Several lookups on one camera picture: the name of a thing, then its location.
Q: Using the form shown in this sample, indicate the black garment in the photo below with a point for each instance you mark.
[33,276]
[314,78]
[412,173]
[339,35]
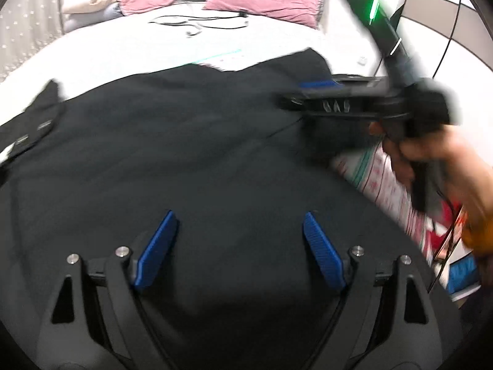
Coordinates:
[192,142]

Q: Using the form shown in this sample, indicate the grey folded cloth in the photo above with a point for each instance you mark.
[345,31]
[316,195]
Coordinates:
[113,11]

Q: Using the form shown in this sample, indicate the white and grey wardrobe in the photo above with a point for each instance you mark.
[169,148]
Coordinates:
[462,27]

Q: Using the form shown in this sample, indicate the beige patterned curtain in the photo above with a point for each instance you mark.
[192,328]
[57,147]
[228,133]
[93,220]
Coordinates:
[27,19]

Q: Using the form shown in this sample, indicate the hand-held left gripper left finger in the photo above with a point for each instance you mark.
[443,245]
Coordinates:
[158,250]

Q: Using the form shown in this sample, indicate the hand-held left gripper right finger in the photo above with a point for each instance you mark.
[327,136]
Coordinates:
[321,250]

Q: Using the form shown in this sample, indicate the red item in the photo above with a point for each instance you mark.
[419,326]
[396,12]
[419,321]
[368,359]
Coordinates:
[439,241]

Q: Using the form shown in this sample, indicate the person's right hand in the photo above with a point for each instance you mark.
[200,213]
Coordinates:
[427,148]

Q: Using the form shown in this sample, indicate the bed with grey sheet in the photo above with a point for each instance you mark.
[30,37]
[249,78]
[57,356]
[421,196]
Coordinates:
[115,54]

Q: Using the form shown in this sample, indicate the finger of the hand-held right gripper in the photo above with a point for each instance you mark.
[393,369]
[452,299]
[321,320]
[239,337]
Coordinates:
[319,84]
[331,106]

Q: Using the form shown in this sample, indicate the white wall socket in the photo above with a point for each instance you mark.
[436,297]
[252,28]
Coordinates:
[362,60]

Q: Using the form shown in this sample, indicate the beige folded pillow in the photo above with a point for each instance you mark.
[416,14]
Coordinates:
[84,7]

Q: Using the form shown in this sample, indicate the blue printed box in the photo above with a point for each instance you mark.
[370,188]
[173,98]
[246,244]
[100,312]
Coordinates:
[464,275]

